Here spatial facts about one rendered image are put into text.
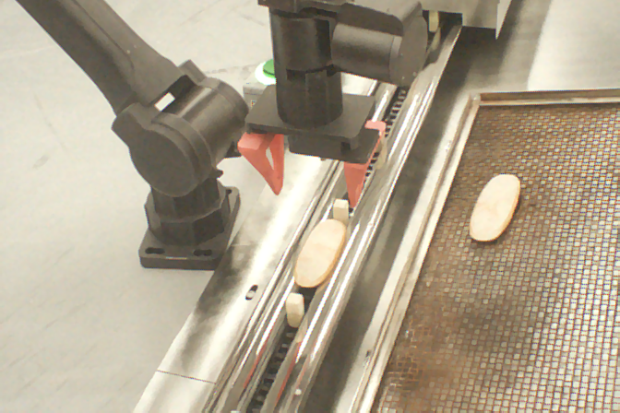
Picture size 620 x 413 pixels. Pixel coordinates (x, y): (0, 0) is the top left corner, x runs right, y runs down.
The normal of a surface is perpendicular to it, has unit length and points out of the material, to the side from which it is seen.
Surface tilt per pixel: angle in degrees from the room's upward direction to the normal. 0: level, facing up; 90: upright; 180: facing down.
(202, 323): 0
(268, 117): 1
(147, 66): 43
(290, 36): 90
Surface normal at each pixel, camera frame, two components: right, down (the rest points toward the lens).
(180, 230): -0.04, 0.61
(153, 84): 0.54, -0.40
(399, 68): 0.87, 0.26
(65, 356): -0.07, -0.79
